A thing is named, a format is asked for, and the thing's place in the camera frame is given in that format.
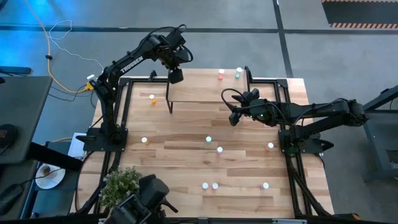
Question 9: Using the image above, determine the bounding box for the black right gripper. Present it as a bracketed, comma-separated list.
[229, 94, 274, 127]

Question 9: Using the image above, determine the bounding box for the green plant in black pot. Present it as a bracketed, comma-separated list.
[98, 166, 144, 210]

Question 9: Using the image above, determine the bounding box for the dark grey metal cart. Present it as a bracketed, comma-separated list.
[351, 84, 398, 183]

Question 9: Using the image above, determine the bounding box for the black diagonal beam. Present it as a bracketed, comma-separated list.
[27, 141, 84, 172]

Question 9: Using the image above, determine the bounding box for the black hazard-striped floor mat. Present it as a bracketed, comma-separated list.
[322, 0, 398, 29]

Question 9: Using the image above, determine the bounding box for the dark grey desk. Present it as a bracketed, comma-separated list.
[0, 76, 53, 165]

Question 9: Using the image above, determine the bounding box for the black flat bar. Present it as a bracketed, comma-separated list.
[0, 65, 32, 75]

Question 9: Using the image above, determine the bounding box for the white round plate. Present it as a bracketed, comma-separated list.
[35, 163, 67, 190]

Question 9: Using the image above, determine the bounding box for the black computer mouse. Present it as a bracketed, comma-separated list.
[0, 184, 24, 216]

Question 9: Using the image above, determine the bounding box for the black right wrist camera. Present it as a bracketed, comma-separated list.
[247, 88, 261, 101]

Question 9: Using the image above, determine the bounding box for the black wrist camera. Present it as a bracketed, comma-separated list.
[247, 88, 261, 101]
[167, 29, 187, 47]

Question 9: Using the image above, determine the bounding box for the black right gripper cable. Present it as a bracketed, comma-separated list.
[221, 88, 249, 114]

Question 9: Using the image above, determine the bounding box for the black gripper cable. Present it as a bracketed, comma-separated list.
[144, 24, 194, 63]
[221, 88, 249, 114]

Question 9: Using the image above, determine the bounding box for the wooden shelf black metal frame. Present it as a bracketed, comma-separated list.
[165, 64, 252, 115]

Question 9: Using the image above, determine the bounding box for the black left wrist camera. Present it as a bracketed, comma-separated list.
[167, 29, 187, 47]

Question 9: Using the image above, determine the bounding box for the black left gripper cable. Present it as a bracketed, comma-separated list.
[144, 24, 194, 63]

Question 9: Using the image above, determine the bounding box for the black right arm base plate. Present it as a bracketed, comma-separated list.
[278, 129, 335, 155]

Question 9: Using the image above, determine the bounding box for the thin white cable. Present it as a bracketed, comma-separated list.
[49, 19, 105, 80]

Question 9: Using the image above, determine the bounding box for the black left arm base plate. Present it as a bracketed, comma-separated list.
[76, 127, 129, 152]

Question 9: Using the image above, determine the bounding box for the black handheld video camera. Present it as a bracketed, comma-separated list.
[104, 173, 180, 224]

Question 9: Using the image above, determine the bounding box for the orange extension cable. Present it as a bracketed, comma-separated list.
[24, 0, 90, 94]

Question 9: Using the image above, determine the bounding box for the silver metal bracket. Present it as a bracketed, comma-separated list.
[272, 218, 308, 224]

